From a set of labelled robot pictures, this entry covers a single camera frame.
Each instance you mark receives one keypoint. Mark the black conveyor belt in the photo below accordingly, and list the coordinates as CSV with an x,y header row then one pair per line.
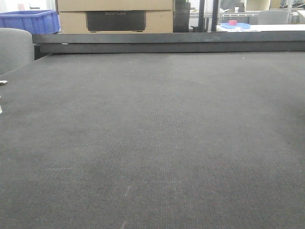
x,y
154,141

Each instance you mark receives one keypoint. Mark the large cardboard box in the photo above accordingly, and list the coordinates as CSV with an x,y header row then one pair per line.
x,y
115,16

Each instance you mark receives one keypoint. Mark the white table background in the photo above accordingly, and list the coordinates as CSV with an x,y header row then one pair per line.
x,y
270,27

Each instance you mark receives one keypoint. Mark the blue tray on table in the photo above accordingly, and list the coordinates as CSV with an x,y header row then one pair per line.
x,y
241,25

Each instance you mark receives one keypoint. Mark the blue plastic crate background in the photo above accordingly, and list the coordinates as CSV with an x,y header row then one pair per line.
x,y
33,21

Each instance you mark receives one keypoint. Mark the grey office chair background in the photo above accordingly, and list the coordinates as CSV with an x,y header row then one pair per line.
x,y
272,17

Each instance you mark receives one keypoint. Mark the grey office chair left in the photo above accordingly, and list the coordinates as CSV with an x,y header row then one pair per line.
x,y
16,49

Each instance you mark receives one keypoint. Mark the black vertical post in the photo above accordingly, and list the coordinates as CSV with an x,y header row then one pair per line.
x,y
201,20

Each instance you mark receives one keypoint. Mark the black conveyor end rail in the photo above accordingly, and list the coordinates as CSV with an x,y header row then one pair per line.
x,y
258,41

